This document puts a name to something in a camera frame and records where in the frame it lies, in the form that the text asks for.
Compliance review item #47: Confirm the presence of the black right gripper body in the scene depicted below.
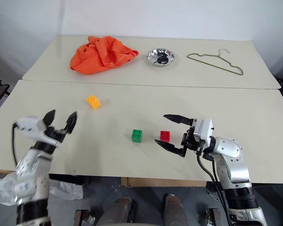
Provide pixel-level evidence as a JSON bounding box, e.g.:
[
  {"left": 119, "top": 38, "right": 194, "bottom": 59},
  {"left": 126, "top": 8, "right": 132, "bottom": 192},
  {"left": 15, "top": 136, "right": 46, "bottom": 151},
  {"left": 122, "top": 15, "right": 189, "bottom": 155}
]
[{"left": 181, "top": 126, "right": 205, "bottom": 155}]

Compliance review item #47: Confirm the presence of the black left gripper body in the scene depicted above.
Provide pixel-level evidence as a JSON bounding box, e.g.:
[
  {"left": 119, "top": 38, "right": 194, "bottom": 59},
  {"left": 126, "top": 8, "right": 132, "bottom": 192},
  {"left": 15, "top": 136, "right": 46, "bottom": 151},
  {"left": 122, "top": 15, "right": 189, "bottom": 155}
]
[{"left": 46, "top": 126, "right": 69, "bottom": 144}]

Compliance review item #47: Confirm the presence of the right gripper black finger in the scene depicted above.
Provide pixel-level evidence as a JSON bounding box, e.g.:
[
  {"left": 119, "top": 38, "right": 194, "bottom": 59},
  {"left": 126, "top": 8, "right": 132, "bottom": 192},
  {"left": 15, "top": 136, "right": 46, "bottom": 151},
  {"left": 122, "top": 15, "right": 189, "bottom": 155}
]
[
  {"left": 154, "top": 139, "right": 187, "bottom": 158},
  {"left": 163, "top": 114, "right": 194, "bottom": 127}
]

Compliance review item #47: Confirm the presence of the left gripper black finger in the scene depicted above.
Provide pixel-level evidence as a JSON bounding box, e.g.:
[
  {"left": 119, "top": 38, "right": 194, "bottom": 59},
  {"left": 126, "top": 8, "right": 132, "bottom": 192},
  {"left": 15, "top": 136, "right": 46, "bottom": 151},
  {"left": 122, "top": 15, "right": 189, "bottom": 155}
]
[
  {"left": 42, "top": 109, "right": 58, "bottom": 129},
  {"left": 65, "top": 111, "right": 78, "bottom": 135}
]

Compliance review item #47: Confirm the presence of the red toy building block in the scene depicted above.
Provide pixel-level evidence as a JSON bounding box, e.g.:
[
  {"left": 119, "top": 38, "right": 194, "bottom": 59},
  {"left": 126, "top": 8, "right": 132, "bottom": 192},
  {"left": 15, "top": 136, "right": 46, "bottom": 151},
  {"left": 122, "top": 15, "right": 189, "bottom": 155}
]
[{"left": 159, "top": 130, "right": 171, "bottom": 143}]

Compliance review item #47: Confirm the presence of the yellow toy building block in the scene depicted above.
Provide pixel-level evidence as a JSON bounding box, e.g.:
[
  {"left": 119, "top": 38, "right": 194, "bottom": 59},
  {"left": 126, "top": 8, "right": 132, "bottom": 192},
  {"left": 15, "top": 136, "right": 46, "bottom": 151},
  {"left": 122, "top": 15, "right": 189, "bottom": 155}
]
[{"left": 85, "top": 95, "right": 102, "bottom": 111}]

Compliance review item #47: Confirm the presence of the green toy building block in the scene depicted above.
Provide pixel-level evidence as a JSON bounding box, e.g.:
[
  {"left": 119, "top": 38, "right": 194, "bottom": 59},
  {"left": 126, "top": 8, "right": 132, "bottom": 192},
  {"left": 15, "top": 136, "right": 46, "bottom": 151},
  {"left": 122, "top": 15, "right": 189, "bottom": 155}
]
[{"left": 131, "top": 129, "right": 144, "bottom": 144}]

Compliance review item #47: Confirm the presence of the clear crumpled plastic bag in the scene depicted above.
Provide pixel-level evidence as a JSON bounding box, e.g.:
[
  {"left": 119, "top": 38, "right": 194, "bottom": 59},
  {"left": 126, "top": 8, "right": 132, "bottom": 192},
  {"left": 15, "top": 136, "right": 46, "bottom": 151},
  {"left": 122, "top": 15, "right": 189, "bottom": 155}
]
[{"left": 0, "top": 171, "right": 84, "bottom": 206}]

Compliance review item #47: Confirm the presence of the dark rounded brown shape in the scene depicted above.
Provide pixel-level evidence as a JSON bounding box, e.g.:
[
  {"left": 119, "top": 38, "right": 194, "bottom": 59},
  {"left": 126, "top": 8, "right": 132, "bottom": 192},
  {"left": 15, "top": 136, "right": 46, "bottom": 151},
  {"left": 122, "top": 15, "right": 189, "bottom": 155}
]
[
  {"left": 100, "top": 197, "right": 136, "bottom": 226},
  {"left": 163, "top": 193, "right": 189, "bottom": 226}
]

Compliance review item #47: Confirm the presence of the shiny silver metal bowl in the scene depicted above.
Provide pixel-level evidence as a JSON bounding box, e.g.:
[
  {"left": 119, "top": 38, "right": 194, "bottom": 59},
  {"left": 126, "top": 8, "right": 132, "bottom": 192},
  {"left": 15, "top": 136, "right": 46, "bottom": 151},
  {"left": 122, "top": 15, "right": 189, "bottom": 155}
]
[{"left": 145, "top": 47, "right": 175, "bottom": 68}]

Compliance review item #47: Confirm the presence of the crumpled orange cloth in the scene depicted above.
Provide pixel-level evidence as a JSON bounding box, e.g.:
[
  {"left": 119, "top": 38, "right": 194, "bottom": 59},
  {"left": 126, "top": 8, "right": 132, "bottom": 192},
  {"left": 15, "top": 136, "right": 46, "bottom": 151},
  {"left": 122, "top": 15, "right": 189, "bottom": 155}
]
[{"left": 69, "top": 35, "right": 140, "bottom": 76}]

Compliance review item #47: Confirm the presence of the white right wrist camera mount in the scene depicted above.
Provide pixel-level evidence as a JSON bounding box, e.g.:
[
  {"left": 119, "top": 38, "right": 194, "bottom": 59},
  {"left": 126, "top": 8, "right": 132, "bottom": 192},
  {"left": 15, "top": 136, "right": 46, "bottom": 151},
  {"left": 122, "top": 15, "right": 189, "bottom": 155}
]
[{"left": 192, "top": 118, "right": 214, "bottom": 151}]

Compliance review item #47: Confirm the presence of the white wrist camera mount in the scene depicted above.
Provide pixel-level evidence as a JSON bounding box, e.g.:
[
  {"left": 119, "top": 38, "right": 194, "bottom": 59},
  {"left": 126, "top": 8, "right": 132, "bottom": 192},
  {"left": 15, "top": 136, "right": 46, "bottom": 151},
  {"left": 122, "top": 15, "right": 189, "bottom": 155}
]
[
  {"left": 15, "top": 116, "right": 48, "bottom": 142},
  {"left": 192, "top": 118, "right": 214, "bottom": 151}
]

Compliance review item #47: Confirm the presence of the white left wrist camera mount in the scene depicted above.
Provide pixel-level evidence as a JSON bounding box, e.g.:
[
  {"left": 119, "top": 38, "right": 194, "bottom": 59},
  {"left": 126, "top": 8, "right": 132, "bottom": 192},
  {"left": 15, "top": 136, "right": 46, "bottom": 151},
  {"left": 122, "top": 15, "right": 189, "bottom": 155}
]
[{"left": 15, "top": 116, "right": 48, "bottom": 142}]

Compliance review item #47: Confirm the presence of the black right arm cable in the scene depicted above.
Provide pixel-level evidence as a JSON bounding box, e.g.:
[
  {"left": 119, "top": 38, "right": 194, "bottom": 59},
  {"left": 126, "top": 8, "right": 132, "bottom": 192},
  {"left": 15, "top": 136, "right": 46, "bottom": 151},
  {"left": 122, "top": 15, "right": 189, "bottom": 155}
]
[{"left": 196, "top": 150, "right": 233, "bottom": 226}]

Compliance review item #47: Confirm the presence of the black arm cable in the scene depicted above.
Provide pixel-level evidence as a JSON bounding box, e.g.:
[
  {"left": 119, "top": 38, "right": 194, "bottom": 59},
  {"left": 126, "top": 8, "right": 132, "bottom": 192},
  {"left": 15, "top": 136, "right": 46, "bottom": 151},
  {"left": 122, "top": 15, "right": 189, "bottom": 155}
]
[
  {"left": 196, "top": 150, "right": 233, "bottom": 226},
  {"left": 11, "top": 122, "right": 19, "bottom": 167}
]

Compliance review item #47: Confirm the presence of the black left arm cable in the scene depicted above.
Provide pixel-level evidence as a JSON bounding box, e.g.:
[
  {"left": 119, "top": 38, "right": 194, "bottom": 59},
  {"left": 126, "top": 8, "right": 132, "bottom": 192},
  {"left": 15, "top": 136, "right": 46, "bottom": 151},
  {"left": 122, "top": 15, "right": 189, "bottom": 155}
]
[{"left": 11, "top": 122, "right": 19, "bottom": 167}]

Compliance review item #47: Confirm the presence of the olive wire clothes hanger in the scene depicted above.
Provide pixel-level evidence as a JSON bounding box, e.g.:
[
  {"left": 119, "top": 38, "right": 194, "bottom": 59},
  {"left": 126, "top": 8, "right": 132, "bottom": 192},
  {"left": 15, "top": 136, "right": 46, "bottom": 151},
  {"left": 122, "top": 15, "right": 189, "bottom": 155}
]
[{"left": 186, "top": 48, "right": 244, "bottom": 77}]

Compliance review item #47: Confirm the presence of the dark metal bracket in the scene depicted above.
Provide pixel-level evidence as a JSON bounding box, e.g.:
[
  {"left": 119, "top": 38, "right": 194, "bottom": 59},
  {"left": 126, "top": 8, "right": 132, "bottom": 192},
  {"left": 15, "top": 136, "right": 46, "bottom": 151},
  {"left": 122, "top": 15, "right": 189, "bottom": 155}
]
[
  {"left": 74, "top": 208, "right": 96, "bottom": 226},
  {"left": 205, "top": 208, "right": 222, "bottom": 226}
]

